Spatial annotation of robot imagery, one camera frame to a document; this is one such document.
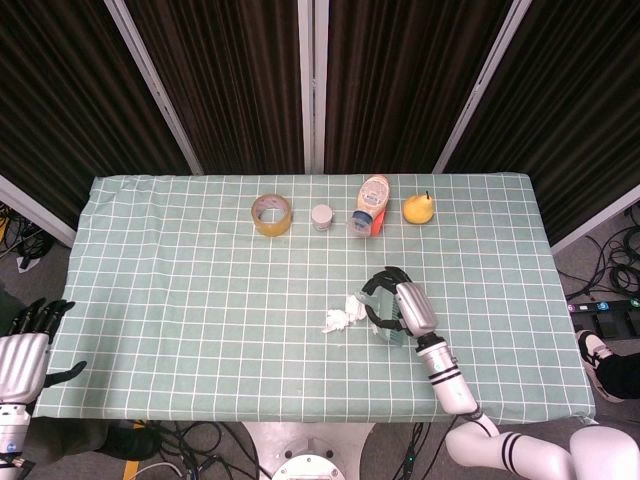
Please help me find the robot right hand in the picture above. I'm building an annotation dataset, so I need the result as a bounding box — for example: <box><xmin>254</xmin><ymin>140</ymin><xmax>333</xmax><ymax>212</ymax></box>
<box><xmin>360</xmin><ymin>267</ymin><xmax>439</xmax><ymax>337</ymax></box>

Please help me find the clear packing tape roll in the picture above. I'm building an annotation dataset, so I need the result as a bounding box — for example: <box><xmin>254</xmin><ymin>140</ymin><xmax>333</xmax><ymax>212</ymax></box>
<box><xmin>250</xmin><ymin>194</ymin><xmax>293</xmax><ymax>238</ymax></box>

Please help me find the white divider frame rail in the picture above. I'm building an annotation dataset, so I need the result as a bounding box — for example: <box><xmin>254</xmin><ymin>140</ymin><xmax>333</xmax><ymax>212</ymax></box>
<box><xmin>0</xmin><ymin>173</ymin><xmax>78</xmax><ymax>249</ymax></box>
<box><xmin>550</xmin><ymin>183</ymin><xmax>640</xmax><ymax>254</ymax></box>

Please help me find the green checked tablecloth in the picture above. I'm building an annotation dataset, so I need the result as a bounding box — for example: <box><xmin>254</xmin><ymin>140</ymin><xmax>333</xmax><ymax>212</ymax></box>
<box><xmin>33</xmin><ymin>173</ymin><xmax>597</xmax><ymax>426</ymax></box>

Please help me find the white and black shoe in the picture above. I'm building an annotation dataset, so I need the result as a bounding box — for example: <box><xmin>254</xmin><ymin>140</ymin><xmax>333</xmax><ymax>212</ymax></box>
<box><xmin>574</xmin><ymin>329</ymin><xmax>626</xmax><ymax>404</ymax></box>

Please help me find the black trouser leg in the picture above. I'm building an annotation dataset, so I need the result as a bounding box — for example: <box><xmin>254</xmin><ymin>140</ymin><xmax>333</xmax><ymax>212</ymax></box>
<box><xmin>597</xmin><ymin>348</ymin><xmax>640</xmax><ymax>401</ymax></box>

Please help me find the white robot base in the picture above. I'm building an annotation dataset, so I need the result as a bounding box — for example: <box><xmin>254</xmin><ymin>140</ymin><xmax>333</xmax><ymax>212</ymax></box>
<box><xmin>243</xmin><ymin>422</ymin><xmax>374</xmax><ymax>480</ymax></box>

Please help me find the orange lying bottle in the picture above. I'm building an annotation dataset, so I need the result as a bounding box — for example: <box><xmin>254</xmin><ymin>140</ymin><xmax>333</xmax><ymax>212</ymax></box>
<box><xmin>346</xmin><ymin>174</ymin><xmax>391</xmax><ymax>239</ymax></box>

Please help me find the yellow pear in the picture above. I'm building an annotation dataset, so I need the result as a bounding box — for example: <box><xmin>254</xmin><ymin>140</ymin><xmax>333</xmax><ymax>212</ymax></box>
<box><xmin>402</xmin><ymin>189</ymin><xmax>436</xmax><ymax>225</ymax></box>

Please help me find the green plastic brush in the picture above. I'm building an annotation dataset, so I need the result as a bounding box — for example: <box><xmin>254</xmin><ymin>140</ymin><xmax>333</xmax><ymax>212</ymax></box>
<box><xmin>367</xmin><ymin>285</ymin><xmax>410</xmax><ymax>347</ymax></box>

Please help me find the black power strip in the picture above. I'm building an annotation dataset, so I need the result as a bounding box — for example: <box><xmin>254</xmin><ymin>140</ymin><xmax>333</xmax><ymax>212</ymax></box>
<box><xmin>566</xmin><ymin>298</ymin><xmax>640</xmax><ymax>316</ymax></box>

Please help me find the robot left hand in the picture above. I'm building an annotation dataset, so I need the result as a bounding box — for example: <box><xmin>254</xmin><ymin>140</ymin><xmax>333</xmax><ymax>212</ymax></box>
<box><xmin>0</xmin><ymin>298</ymin><xmax>88</xmax><ymax>405</ymax></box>

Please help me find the white divider frame post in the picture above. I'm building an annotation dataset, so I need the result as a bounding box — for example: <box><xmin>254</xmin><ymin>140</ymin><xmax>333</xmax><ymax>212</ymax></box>
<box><xmin>297</xmin><ymin>0</ymin><xmax>329</xmax><ymax>175</ymax></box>
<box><xmin>432</xmin><ymin>0</ymin><xmax>533</xmax><ymax>174</ymax></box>
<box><xmin>103</xmin><ymin>0</ymin><xmax>204</xmax><ymax>176</ymax></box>

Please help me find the black floor cable bundle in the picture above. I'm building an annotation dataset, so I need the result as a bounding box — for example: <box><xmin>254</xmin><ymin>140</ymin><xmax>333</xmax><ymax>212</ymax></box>
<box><xmin>0</xmin><ymin>202</ymin><xmax>57</xmax><ymax>274</ymax></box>
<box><xmin>555</xmin><ymin>202</ymin><xmax>640</xmax><ymax>301</ymax></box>
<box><xmin>107</xmin><ymin>422</ymin><xmax>264</xmax><ymax>480</ymax></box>

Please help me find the dark pleated divider panel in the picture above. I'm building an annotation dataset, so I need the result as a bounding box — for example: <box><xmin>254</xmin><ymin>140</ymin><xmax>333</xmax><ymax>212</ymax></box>
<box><xmin>0</xmin><ymin>0</ymin><xmax>192</xmax><ymax>229</ymax></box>
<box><xmin>324</xmin><ymin>0</ymin><xmax>512</xmax><ymax>174</ymax></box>
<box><xmin>123</xmin><ymin>0</ymin><xmax>305</xmax><ymax>175</ymax></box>
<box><xmin>446</xmin><ymin>0</ymin><xmax>640</xmax><ymax>237</ymax></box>

